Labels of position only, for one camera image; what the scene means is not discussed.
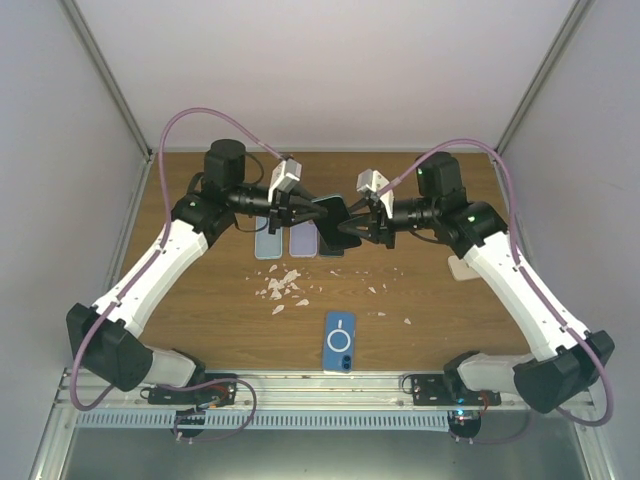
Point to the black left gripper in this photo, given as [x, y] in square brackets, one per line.
[282, 204]

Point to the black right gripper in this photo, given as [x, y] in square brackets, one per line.
[381, 231]

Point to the lavender phone case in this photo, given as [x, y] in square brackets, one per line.
[303, 240]

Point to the phone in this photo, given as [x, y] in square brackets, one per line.
[327, 226]

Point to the dark green smartphone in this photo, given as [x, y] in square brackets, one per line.
[327, 252]

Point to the light blue phone case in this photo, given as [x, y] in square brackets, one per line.
[267, 246]

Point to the blue magsafe phone case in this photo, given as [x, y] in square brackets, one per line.
[338, 350]

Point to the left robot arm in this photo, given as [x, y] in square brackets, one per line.
[104, 337]

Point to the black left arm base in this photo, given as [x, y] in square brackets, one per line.
[222, 393]

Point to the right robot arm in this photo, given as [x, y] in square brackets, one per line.
[565, 358]

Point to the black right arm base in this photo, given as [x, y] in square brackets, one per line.
[433, 389]

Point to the white phone stand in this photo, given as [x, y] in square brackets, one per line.
[460, 270]

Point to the white debris pile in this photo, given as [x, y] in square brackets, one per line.
[285, 288]

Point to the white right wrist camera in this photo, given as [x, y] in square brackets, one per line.
[372, 184]

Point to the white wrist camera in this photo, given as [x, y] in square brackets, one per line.
[285, 177]
[372, 184]

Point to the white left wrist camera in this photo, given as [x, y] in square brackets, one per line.
[285, 177]

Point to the aluminium front rail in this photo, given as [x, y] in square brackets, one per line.
[298, 390]

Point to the white slotted cable duct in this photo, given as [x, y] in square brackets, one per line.
[271, 420]

